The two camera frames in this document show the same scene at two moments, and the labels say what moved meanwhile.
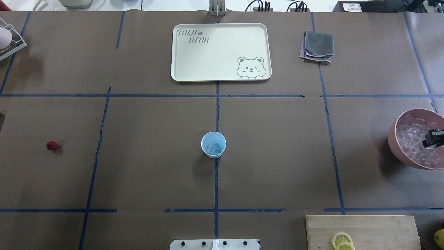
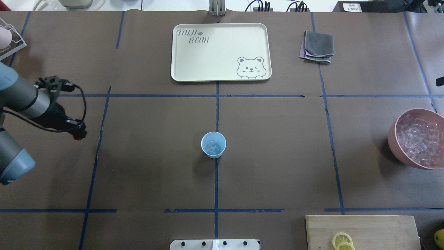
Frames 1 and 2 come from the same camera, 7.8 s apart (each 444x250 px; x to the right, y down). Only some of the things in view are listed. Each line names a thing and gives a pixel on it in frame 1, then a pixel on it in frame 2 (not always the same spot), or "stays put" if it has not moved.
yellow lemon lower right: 438,236 stays put
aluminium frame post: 217,8 stays put
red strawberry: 51,145 → 77,138
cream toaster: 76,4 stays put
